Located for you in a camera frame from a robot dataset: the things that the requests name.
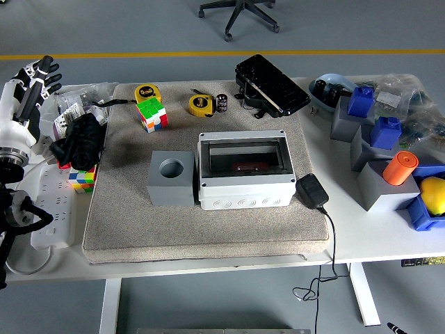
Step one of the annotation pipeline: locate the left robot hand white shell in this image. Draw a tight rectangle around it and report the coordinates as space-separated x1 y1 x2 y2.
0 55 63 149

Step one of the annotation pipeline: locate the smoky transparent box lid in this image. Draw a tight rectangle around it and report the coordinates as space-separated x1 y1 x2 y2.
201 136 291 175

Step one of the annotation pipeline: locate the orange cylinder battery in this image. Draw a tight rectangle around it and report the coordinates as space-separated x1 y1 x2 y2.
382 150 419 187
232 160 270 173

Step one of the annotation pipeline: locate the white plastic junction box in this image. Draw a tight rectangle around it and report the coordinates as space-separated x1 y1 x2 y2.
197 130 297 211

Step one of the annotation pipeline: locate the white table leg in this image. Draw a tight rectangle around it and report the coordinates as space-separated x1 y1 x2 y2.
349 262 382 327
99 278 122 334

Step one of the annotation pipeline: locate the white purple packaged socket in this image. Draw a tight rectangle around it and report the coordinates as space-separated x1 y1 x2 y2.
51 102 88 140

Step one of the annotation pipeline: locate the black cloth bundle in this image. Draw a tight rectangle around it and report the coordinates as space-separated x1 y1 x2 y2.
48 113 107 172

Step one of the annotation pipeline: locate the clear bag of metal parts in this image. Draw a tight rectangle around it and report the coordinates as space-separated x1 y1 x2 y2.
40 82 119 126

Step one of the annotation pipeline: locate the black table control panel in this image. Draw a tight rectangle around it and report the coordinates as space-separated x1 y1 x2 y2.
400 256 445 268

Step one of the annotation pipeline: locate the rubik's cube multicoloured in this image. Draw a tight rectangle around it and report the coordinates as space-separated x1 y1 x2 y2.
67 163 97 195

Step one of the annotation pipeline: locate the white power strip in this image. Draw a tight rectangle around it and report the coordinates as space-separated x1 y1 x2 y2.
30 163 78 250

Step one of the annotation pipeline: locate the blue plastic bin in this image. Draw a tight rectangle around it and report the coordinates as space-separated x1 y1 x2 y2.
396 164 445 232

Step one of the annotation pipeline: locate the rubik's cube green face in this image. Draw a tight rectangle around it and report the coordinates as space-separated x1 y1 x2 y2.
135 98 169 134

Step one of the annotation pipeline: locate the black power adapter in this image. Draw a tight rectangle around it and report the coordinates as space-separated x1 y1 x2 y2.
295 173 330 210

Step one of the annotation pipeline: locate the grey block holder round hole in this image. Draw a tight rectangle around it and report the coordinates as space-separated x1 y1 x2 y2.
145 150 196 207

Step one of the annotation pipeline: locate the blue plastic block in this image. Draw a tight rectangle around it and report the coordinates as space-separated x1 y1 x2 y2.
346 86 375 118
369 116 403 149

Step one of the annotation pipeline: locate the clear bag of components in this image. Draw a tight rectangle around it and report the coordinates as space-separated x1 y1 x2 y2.
398 102 445 164

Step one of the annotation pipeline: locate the beige fabric mat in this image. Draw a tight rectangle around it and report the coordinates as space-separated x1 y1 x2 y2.
82 80 330 264

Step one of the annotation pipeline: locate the clear bag with white label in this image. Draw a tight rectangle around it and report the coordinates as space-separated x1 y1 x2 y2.
354 73 435 118

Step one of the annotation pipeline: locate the black office chair base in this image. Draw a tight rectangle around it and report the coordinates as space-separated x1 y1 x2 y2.
197 0 281 42

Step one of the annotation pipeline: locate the light blue bowl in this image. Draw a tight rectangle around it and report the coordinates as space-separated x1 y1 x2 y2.
308 72 359 114

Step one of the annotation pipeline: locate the black plastic case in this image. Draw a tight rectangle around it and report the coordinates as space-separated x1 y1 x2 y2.
234 54 312 119

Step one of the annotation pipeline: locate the white power cable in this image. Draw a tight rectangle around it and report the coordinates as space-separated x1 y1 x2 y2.
5 154 58 276

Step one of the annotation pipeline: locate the black adapter cord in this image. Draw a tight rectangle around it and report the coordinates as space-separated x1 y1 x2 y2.
291 205 348 334

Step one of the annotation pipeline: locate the yellow tape measure black strap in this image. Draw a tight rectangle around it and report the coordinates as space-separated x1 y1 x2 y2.
90 83 163 107

